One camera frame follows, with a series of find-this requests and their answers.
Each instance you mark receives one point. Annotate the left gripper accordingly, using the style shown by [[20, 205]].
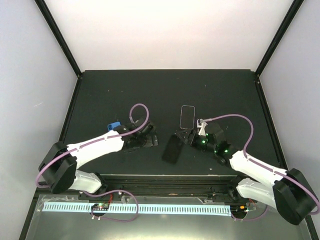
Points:
[[149, 142]]

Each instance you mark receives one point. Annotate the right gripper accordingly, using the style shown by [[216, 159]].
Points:
[[188, 136]]

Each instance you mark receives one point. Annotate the black phone case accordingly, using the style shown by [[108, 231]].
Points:
[[172, 150]]

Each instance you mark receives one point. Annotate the clear phone case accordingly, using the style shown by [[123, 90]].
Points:
[[180, 117]]

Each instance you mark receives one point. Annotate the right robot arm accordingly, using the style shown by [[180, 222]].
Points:
[[287, 191]]

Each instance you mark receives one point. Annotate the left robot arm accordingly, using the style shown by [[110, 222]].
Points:
[[60, 168]]

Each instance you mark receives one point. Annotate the left control board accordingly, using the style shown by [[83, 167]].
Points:
[[100, 207]]

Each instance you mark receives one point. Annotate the control board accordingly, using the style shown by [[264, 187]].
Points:
[[242, 208], [100, 207]]

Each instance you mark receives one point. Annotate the right control board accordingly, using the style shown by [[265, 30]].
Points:
[[242, 208]]

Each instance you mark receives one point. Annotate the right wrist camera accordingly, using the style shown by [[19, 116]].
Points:
[[201, 125]]

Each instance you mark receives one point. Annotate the white slotted cable duct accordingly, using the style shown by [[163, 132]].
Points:
[[129, 208]]

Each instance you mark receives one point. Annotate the left black frame post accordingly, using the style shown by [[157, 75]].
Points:
[[46, 13]]

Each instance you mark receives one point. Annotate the black frame post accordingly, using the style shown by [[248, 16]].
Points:
[[282, 29], [46, 13]]

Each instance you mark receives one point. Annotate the right black frame post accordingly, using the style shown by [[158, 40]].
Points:
[[282, 29]]

